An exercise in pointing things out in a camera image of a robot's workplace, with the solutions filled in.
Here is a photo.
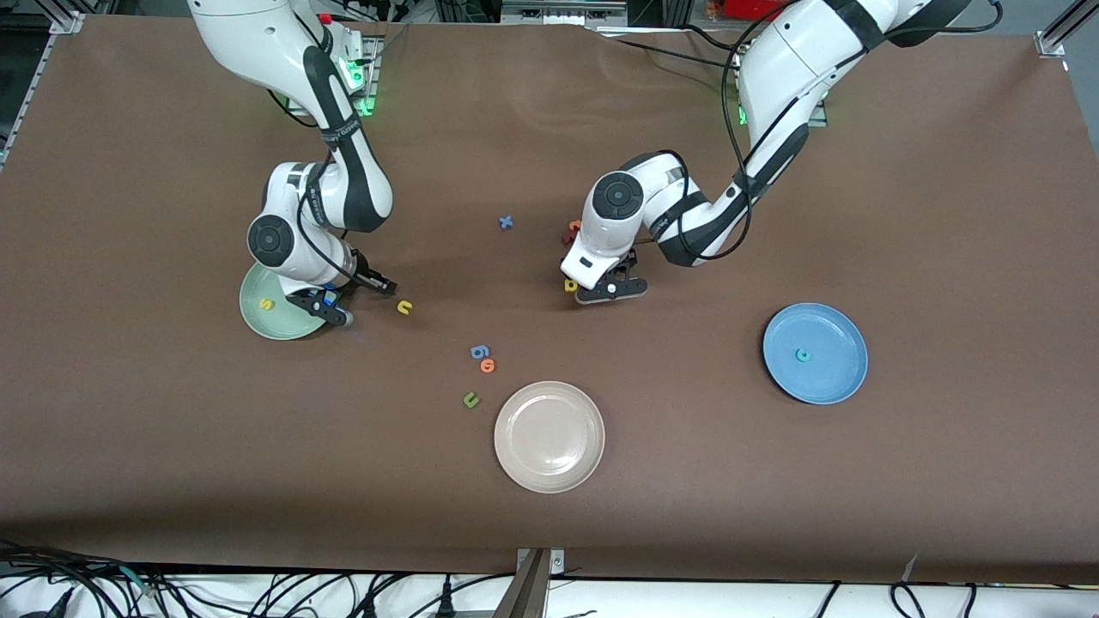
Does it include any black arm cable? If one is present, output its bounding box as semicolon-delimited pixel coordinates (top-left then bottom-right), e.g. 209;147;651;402
631;0;1005;263
266;82;366;288

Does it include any beige plate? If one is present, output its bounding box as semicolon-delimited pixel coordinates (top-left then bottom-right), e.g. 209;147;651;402
494;380;606;494

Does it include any black base cable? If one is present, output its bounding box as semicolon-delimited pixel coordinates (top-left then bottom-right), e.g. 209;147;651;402
681;24;763;52
597;33;746;70

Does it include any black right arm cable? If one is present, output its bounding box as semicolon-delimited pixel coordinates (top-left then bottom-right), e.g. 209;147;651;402
266;82;366;288

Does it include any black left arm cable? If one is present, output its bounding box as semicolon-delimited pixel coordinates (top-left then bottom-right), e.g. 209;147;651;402
631;0;1005;263

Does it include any brown table cover mat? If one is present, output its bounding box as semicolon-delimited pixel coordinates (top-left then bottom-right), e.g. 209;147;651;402
0;17;1099;585

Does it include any teal cable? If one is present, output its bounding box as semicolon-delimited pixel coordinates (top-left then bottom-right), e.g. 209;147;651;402
118;562;162;599

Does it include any grey metal box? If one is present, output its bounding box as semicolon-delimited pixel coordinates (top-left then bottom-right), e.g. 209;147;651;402
501;0;629;27

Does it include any red box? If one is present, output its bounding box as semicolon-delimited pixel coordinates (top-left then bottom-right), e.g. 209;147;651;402
721;0;786;22

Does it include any metal table bracket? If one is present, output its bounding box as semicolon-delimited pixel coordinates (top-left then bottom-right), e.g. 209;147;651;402
494;548;568;618

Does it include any looped black cable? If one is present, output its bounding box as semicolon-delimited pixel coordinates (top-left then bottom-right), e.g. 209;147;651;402
889;582;928;618

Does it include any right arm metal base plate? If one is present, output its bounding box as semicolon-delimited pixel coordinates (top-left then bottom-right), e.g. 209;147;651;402
283;34;380;117

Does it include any aluminium frame profile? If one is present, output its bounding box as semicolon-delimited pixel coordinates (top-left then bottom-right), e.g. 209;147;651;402
1035;0;1099;59
0;0;87;173

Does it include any blue plate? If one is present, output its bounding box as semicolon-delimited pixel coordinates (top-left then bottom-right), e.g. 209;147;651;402
762;302;869;405

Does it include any green plate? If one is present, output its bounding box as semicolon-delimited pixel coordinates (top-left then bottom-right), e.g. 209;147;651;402
239;262;331;342

